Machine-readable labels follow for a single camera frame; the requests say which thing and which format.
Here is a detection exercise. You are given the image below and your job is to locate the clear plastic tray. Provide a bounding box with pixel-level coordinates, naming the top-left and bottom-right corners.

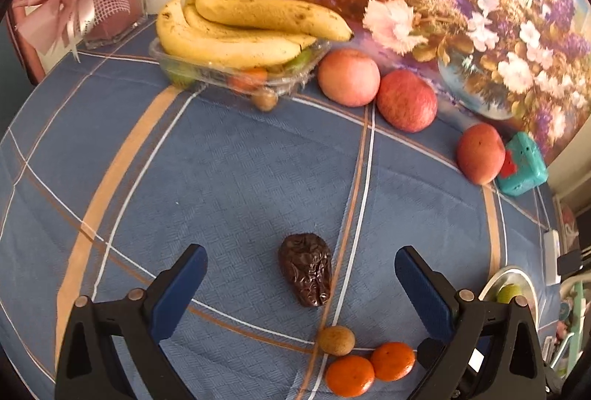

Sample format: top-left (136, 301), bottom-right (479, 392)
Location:
top-left (148, 37), bottom-right (331, 98)

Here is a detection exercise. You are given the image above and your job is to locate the round steel plate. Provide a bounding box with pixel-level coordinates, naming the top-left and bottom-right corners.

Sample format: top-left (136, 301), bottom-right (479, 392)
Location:
top-left (478, 267), bottom-right (540, 336)

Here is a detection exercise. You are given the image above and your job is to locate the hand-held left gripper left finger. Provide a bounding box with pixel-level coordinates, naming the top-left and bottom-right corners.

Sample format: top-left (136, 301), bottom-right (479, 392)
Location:
top-left (54, 244), bottom-right (208, 400)

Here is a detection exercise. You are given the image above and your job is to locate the clear square vase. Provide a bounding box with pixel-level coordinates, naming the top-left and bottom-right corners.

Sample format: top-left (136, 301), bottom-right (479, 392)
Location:
top-left (84, 0), bottom-right (148, 50)

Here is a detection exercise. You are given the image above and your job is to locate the white power strip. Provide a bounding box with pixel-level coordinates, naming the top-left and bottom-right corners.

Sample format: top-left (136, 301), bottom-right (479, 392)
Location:
top-left (543, 230), bottom-right (561, 285)

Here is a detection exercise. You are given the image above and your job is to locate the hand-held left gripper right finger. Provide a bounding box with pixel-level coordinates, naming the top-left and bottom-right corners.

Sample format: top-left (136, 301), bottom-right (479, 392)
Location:
top-left (394, 245), bottom-right (548, 400)

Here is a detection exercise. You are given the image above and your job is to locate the blue plaid tablecloth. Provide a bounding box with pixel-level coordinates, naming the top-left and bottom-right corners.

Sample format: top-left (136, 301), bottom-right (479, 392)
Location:
top-left (0, 12), bottom-right (561, 400)

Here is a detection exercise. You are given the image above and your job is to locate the small orange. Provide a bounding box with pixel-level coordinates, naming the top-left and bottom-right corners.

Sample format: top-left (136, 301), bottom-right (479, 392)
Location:
top-left (325, 355), bottom-right (376, 397)
top-left (370, 342), bottom-right (416, 381)
top-left (229, 68), bottom-right (269, 92)

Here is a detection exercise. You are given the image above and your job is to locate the yellow banana bunch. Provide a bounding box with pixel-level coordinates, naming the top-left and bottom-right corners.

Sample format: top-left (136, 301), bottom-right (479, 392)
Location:
top-left (156, 0), bottom-right (354, 69)

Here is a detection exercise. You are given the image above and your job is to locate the pale pink apple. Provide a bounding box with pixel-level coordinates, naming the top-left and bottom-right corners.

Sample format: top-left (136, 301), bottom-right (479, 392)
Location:
top-left (317, 48), bottom-right (381, 107)

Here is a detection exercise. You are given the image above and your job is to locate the red striped apple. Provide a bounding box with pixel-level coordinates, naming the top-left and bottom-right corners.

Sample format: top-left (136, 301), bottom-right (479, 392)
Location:
top-left (376, 69), bottom-right (438, 133)

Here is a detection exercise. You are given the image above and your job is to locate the teal box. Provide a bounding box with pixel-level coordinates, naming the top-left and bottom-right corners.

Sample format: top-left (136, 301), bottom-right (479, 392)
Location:
top-left (496, 131), bottom-right (549, 196)

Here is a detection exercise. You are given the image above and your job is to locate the brown longan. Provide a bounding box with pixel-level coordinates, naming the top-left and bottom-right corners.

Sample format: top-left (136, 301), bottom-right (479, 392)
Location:
top-left (318, 326), bottom-right (356, 356)
top-left (252, 88), bottom-right (279, 112)

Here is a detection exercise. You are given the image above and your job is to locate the black plug adapter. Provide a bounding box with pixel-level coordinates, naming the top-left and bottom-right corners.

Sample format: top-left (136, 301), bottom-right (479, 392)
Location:
top-left (558, 250), bottom-right (583, 276)

